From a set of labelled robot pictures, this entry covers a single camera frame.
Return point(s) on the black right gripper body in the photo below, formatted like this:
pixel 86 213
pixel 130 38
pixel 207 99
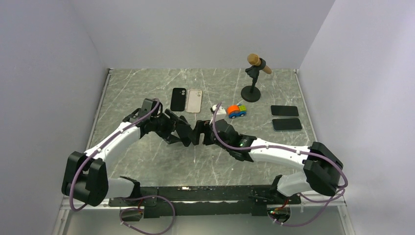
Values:
pixel 213 139

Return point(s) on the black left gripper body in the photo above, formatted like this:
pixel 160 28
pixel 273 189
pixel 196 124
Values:
pixel 163 126

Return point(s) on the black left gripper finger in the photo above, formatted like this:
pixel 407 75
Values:
pixel 172 137
pixel 175 121

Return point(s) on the beige phone case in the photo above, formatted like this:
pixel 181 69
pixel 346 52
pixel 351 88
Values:
pixel 194 101

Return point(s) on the black phone case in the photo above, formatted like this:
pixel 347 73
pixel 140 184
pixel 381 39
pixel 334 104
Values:
pixel 178 99

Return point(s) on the black smartphone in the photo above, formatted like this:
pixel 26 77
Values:
pixel 284 111

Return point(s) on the black phone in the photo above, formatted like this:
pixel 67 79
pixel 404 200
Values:
pixel 286 124
pixel 184 132

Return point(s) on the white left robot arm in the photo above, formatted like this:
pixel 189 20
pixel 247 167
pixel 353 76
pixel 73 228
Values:
pixel 86 178

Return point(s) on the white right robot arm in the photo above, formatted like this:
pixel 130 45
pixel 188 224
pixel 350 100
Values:
pixel 318 169

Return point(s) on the orange blue toy car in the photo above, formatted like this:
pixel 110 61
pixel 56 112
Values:
pixel 236 111

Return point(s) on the black microphone stand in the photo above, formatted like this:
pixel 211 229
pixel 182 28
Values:
pixel 251 93

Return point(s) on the wooden microphone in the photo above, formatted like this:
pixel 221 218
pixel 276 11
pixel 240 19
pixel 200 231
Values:
pixel 256 61

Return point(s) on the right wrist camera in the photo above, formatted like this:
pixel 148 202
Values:
pixel 218 115

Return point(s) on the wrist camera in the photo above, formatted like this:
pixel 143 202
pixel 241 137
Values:
pixel 150 108
pixel 218 115

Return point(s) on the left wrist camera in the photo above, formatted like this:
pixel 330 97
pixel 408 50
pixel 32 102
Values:
pixel 150 108

